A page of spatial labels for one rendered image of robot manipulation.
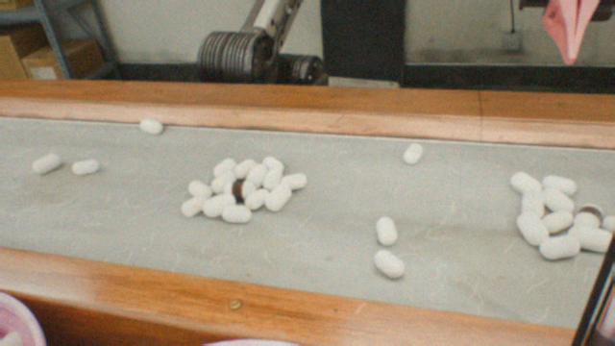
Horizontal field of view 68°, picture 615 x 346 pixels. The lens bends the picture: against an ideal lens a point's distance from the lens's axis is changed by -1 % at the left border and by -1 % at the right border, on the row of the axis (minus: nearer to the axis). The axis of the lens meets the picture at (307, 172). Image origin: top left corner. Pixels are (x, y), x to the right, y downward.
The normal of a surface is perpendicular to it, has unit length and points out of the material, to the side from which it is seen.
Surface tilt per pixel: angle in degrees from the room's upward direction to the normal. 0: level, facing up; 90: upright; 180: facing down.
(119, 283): 0
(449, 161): 0
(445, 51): 88
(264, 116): 45
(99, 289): 0
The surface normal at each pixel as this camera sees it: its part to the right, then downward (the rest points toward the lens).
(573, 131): -0.23, -0.19
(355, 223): -0.08, -0.83
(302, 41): -0.22, 0.54
